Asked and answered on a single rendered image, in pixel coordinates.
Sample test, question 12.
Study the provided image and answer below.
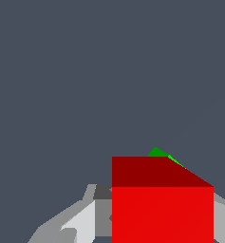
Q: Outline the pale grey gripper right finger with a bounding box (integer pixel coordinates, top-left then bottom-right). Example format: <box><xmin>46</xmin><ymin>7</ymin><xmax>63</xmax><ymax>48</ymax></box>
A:
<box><xmin>213</xmin><ymin>192</ymin><xmax>225</xmax><ymax>243</ymax></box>

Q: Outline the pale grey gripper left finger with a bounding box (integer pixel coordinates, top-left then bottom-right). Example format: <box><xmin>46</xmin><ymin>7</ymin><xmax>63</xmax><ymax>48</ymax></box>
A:
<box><xmin>28</xmin><ymin>183</ymin><xmax>113</xmax><ymax>243</ymax></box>

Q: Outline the red cube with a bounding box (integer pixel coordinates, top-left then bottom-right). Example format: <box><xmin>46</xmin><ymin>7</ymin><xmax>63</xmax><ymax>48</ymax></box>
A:
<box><xmin>111</xmin><ymin>156</ymin><xmax>215</xmax><ymax>243</ymax></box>

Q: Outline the green cube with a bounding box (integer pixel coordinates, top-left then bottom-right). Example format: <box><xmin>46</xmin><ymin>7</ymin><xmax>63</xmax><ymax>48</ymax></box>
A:
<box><xmin>147</xmin><ymin>146</ymin><xmax>187</xmax><ymax>170</ymax></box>

